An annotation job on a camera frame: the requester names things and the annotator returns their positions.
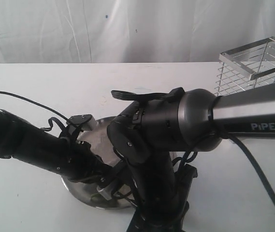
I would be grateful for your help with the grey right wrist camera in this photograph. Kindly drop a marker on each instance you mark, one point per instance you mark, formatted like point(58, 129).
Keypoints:
point(106, 190)

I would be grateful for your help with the white backdrop curtain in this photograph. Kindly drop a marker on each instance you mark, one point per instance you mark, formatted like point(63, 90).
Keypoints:
point(115, 31)

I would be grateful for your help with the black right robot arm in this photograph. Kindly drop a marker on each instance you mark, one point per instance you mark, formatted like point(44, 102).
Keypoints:
point(160, 134)

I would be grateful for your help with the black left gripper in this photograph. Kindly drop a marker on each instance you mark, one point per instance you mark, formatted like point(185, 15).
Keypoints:
point(80, 164)

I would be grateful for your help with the green round object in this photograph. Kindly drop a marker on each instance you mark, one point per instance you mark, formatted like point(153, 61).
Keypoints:
point(95, 197)

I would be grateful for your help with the round stainless steel plate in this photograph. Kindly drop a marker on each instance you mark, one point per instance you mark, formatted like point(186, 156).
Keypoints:
point(100, 145)

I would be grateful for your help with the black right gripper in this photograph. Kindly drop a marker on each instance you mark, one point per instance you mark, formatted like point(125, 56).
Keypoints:
point(166, 215)

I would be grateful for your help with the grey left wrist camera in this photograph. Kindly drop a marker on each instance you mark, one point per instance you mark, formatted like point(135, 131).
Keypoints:
point(84, 122)

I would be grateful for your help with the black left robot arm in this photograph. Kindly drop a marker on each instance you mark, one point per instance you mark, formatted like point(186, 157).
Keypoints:
point(54, 149)

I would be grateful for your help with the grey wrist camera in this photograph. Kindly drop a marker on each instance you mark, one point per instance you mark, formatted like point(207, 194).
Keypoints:
point(84, 122)
point(106, 190)

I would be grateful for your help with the chrome wire utensil basket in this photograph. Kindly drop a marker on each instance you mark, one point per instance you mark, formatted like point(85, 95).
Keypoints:
point(246, 67)

